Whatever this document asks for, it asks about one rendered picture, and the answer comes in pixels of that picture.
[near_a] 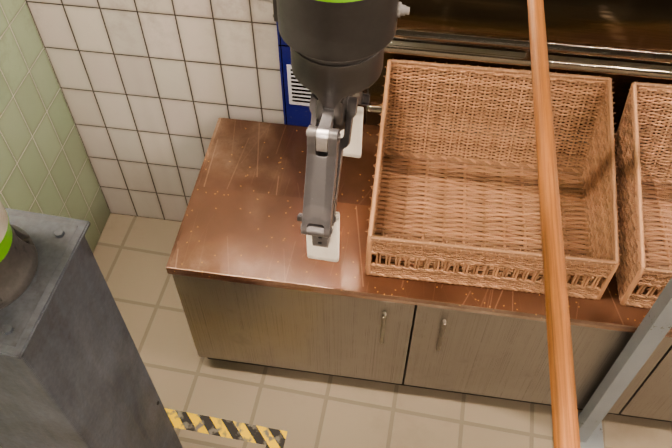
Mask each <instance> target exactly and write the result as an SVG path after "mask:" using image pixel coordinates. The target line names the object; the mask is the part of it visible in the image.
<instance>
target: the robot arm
mask: <svg viewBox="0 0 672 448"><path fill-rule="evenodd" d="M259 1H261V0H259ZM263 1H267V2H270V3H271V4H273V13H274V14H273V18H274V21H275V22H278V29H279V33H280V35H281V37H282V39H283V40H284V42H285V43H286V44H287V45H288V46H289V47H290V52H291V67H292V71H293V74H294V76H295V77H296V79H297V80H298V81H299V82H300V83H301V84H302V85H303V86H304V87H306V88H307V89H308V90H310V91H311V92H312V93H311V98H310V106H309V109H310V112H311V124H310V125H309V126H308V129H307V130H306V136H307V158H306V171H305V185H304V199H303V213H299V214H298V215H297V221H302V224H301V227H300V230H301V234H305V235H306V240H307V257H308V258H312V259H318V260H325V261H331V262H337V261H339V243H340V213H339V212H337V211H336V207H337V199H338V191H339V183H340V174H341V166H342V158H343V156H347V157H354V158H361V152H362V132H363V111H364V108H363V107H361V106H358V104H359V105H367V106H369V102H370V94H368V93H363V92H362V91H364V90H366V89H368V88H369V87H370V86H372V85H373V84H374V83H375V82H376V81H377V80H378V78H379V77H380V75H381V72H382V69H383V59H384V48H385V47H386V46H387V45H388V44H389V43H390V42H391V41H392V39H393V38H394V36H395V33H396V30H397V19H398V18H400V15H402V16H405V15H409V12H410V7H407V6H406V5H402V2H399V0H263ZM318 124H319V126H318ZM37 266H38V253H37V250H36V247H35V245H34V243H33V241H32V239H31V238H30V236H29V235H28V234H27V233H26V232H25V231H24V230H22V229H21V228H19V227H17V226H14V225H12V224H9V217H8V214H7V211H6V209H5V208H4V206H3V204H2V202H1V201H0V310H1V309H3V308H4V307H6V306H8V305H9V304H11V303H12V302H13V301H15V300H16V299H17V298H18V297H19V296H20V295H21V294H22V293H23V292H24V291H25V290H26V289H27V288H28V286H29V285H30V283H31V282H32V280H33V278H34V276H35V273H36V270H37Z"/></svg>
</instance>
